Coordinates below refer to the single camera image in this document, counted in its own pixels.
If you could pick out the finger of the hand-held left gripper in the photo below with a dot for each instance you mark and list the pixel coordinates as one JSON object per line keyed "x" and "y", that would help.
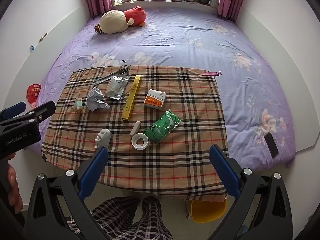
{"x": 15, "y": 108}
{"x": 42, "y": 111}

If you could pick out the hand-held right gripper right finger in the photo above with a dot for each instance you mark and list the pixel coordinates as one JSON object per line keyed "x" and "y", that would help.
{"x": 225, "y": 172}

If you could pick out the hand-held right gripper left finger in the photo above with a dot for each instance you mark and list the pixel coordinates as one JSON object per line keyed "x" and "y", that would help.
{"x": 93, "y": 172}

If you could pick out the yellow plastic bin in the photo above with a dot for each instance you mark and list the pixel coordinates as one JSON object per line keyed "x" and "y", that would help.
{"x": 207, "y": 212}

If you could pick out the grey paper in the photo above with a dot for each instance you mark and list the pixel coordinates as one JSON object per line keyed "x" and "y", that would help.
{"x": 96, "y": 100}

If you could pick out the small white cylinder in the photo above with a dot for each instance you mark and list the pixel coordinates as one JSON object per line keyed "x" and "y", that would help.
{"x": 135, "y": 128}

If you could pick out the white paper wad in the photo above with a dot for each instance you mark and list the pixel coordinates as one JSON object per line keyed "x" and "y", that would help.
{"x": 116, "y": 87}

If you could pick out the green foil packet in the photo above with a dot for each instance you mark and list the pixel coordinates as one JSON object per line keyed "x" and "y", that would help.
{"x": 162, "y": 125}

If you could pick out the person's left hand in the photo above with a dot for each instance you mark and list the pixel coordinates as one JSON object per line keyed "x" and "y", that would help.
{"x": 13, "y": 182}

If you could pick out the red round hand fan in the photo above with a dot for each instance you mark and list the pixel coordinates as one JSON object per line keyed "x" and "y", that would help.
{"x": 33, "y": 93}

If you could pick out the black binder clip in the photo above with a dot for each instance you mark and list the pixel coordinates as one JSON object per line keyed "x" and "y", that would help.
{"x": 45, "y": 156}

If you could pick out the small teal and white wrapper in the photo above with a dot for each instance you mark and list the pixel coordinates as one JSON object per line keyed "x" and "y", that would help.
{"x": 79, "y": 103}

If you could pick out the tan plaid cloth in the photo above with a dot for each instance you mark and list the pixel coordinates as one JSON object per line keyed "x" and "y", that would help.
{"x": 175, "y": 155}

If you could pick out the black phone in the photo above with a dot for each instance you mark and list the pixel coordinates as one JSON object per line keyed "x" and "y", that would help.
{"x": 271, "y": 145}

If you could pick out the grey metal ruler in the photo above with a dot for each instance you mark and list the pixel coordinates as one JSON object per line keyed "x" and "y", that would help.
{"x": 102, "y": 80}

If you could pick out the plaid pajama pants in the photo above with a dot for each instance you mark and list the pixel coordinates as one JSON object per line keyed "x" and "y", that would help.
{"x": 150, "y": 220}

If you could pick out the long yellow box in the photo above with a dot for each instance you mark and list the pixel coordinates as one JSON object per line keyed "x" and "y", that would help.
{"x": 131, "y": 97}

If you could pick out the white and orange box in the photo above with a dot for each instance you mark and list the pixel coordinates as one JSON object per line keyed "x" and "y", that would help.
{"x": 155, "y": 98}

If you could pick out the pink hair clip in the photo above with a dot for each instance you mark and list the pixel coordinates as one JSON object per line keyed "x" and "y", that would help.
{"x": 212, "y": 73}

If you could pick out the cream and red plush toy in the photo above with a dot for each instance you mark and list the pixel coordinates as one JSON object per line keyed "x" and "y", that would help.
{"x": 115, "y": 21}

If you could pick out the purple floral bed sheet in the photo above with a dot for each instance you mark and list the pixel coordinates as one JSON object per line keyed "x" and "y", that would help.
{"x": 187, "y": 45}

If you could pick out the blue wall hook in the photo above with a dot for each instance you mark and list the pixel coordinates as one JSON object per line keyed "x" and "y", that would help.
{"x": 31, "y": 48}

